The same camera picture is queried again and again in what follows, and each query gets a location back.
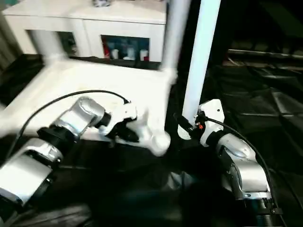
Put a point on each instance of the white plastic table top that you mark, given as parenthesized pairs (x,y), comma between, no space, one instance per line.
(94,80)

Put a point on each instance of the white plastic table leg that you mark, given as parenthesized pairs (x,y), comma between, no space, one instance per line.
(201,56)
(175,33)
(49,45)

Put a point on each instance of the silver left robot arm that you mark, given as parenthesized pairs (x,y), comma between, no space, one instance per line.
(52,142)

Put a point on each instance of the black mat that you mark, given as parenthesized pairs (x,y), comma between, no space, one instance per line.
(265,104)

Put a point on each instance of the white glass-door cabinet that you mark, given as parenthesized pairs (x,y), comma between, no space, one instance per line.
(94,21)

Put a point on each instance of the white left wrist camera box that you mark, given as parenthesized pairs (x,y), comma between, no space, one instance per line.
(118,116)

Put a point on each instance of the black metal rail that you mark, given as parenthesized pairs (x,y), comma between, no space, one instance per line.
(265,53)

